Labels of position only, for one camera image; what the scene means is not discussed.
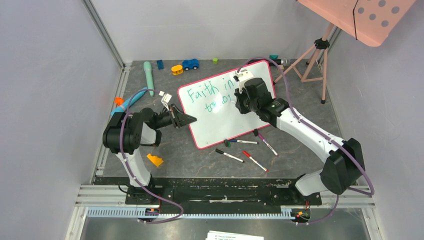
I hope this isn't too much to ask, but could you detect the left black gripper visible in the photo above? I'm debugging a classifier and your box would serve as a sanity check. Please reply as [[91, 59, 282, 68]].
[[153, 104, 197, 129]]

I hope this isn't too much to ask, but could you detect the pink framed whiteboard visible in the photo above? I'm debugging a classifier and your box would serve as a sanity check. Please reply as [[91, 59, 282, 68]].
[[177, 69, 269, 150]]

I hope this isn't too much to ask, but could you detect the green marker cap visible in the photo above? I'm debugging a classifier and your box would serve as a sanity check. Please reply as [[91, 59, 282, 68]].
[[224, 139, 231, 148]]

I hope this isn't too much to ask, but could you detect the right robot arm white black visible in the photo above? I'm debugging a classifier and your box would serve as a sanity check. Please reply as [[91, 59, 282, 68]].
[[234, 77, 365, 204]]

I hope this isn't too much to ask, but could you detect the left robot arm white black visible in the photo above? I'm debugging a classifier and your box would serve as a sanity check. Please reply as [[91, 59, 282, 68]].
[[97, 104, 197, 204]]

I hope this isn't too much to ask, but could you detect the blue whiteboard marker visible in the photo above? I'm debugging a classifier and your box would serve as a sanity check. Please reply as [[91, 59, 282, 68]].
[[228, 139, 259, 145]]

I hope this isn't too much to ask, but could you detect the purple whiteboard marker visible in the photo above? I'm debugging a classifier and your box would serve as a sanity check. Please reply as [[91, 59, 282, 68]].
[[257, 133, 279, 156]]

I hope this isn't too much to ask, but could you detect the black whiteboard marker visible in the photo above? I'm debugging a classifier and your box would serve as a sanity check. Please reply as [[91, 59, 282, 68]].
[[215, 148, 245, 163]]

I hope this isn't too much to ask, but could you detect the red whiteboard marker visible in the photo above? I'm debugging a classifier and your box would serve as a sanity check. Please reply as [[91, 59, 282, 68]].
[[242, 150, 269, 173]]

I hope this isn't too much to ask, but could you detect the yellow plastic wedge block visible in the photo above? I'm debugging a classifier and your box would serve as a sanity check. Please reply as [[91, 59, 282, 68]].
[[146, 153, 164, 168]]

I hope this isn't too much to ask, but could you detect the yellow oval toy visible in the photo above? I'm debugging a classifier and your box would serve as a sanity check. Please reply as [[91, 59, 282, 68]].
[[171, 64, 184, 76]]

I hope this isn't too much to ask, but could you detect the teal block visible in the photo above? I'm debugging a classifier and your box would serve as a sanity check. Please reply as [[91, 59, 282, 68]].
[[269, 54, 279, 60]]

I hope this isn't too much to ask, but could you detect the blue toy car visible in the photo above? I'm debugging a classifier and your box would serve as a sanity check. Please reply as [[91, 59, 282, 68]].
[[182, 58, 200, 71]]

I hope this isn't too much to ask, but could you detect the dark blue block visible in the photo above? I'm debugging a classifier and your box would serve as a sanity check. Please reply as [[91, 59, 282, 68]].
[[156, 60, 165, 70]]

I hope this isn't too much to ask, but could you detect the blue toy tube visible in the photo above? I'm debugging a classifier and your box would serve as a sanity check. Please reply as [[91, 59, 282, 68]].
[[110, 87, 147, 116]]

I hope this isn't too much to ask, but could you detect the mint green toy tube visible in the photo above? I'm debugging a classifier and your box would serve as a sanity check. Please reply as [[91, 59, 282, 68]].
[[143, 61, 154, 90]]

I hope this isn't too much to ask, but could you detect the orange toy piece left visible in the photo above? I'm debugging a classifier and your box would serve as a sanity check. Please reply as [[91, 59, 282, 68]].
[[114, 97, 125, 106]]

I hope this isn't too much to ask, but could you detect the pink tripod stand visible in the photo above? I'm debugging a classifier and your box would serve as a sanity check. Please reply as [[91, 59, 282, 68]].
[[283, 23, 335, 104]]

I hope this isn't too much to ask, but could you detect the white paper sheet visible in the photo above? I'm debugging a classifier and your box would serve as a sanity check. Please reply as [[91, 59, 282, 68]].
[[205, 230, 265, 240]]

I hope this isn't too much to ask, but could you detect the pink perforated board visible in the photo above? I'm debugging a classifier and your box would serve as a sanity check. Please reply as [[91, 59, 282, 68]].
[[298, 0, 416, 47]]

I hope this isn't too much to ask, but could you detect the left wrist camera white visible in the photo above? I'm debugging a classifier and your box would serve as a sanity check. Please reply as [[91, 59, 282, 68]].
[[159, 91, 172, 110]]

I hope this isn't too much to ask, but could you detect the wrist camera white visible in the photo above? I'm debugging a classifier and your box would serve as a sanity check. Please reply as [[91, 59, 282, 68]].
[[159, 91, 172, 110], [234, 69, 255, 94]]

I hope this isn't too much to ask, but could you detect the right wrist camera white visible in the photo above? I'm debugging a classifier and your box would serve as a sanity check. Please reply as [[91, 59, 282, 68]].
[[234, 69, 255, 94]]

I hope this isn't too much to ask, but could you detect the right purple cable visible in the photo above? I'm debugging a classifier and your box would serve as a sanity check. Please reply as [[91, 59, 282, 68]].
[[235, 57, 376, 227]]

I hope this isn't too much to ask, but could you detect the purple cable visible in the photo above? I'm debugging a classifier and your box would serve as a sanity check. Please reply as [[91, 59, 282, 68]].
[[118, 88, 185, 225], [235, 57, 376, 227]]

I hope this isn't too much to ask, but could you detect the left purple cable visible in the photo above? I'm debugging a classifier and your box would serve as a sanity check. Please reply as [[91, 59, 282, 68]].
[[118, 88, 185, 225]]

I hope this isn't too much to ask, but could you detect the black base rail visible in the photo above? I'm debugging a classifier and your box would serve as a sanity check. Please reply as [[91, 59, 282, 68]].
[[126, 177, 323, 207]]

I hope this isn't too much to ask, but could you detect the white cable duct strip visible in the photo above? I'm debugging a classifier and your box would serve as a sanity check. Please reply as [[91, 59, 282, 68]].
[[86, 205, 294, 220]]

